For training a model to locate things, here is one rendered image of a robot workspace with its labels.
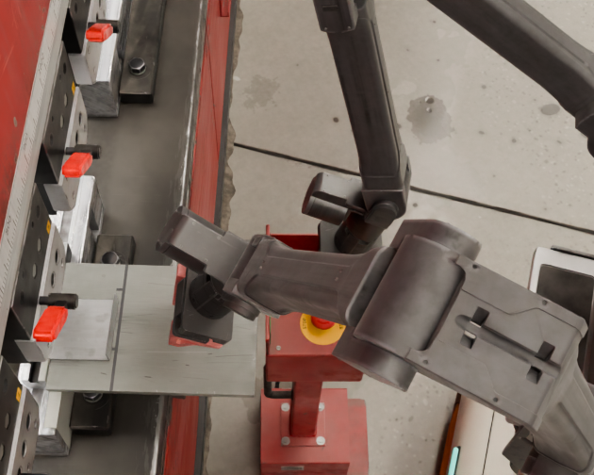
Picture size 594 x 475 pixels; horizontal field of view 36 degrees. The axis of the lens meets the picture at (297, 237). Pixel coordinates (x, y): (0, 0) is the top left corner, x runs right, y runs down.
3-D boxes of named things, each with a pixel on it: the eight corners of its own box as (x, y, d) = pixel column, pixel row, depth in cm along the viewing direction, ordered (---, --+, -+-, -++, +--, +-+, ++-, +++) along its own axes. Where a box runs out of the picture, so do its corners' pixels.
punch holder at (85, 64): (94, 92, 126) (72, 8, 112) (32, 90, 126) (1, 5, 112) (107, 10, 133) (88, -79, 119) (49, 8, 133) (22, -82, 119)
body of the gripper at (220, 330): (174, 335, 108) (203, 312, 102) (183, 257, 113) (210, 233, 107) (224, 347, 110) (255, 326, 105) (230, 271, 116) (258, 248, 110)
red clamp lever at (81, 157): (84, 165, 103) (101, 142, 112) (47, 164, 103) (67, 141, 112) (84, 180, 104) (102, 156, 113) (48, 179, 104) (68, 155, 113)
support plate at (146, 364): (254, 398, 117) (254, 395, 116) (46, 391, 117) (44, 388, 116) (260, 271, 126) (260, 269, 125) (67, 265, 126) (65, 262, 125)
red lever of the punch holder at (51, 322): (57, 330, 93) (78, 290, 102) (16, 328, 93) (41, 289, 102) (57, 346, 94) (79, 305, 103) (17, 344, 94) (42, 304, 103)
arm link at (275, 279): (426, 402, 59) (503, 255, 60) (354, 361, 57) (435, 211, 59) (252, 329, 100) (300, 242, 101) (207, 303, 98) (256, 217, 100)
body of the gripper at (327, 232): (316, 225, 144) (331, 202, 138) (376, 233, 147) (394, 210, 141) (317, 262, 141) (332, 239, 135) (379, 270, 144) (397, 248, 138)
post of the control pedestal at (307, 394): (315, 436, 204) (328, 341, 157) (290, 436, 204) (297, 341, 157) (314, 413, 207) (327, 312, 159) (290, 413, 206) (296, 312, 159)
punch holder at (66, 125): (74, 219, 116) (46, 143, 102) (6, 217, 116) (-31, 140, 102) (90, 122, 124) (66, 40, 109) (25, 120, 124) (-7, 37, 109)
